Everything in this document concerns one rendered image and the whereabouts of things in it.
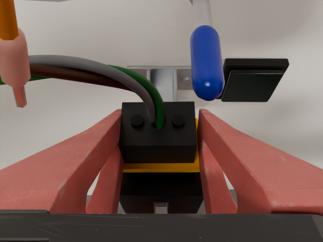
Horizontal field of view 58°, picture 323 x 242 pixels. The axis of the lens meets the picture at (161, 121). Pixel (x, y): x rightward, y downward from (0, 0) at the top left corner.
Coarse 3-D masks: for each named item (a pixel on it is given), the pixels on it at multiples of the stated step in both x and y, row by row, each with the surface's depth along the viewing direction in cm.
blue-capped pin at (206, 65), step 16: (208, 0) 8; (208, 16) 8; (208, 32) 8; (192, 48) 8; (208, 48) 7; (192, 64) 7; (208, 64) 7; (192, 80) 7; (208, 80) 7; (208, 96) 7
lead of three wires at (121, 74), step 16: (32, 64) 7; (48, 64) 7; (64, 64) 7; (80, 64) 8; (96, 64) 8; (0, 80) 7; (32, 80) 7; (80, 80) 8; (96, 80) 8; (112, 80) 8; (128, 80) 8; (144, 80) 9; (144, 96) 9; (160, 96) 10; (160, 112) 10; (160, 128) 11
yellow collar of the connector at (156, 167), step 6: (198, 156) 13; (198, 162) 13; (126, 168) 13; (132, 168) 13; (138, 168) 13; (144, 168) 13; (150, 168) 13; (156, 168) 13; (162, 168) 13; (168, 168) 13; (174, 168) 13; (180, 168) 13; (186, 168) 12; (192, 168) 12; (198, 168) 12
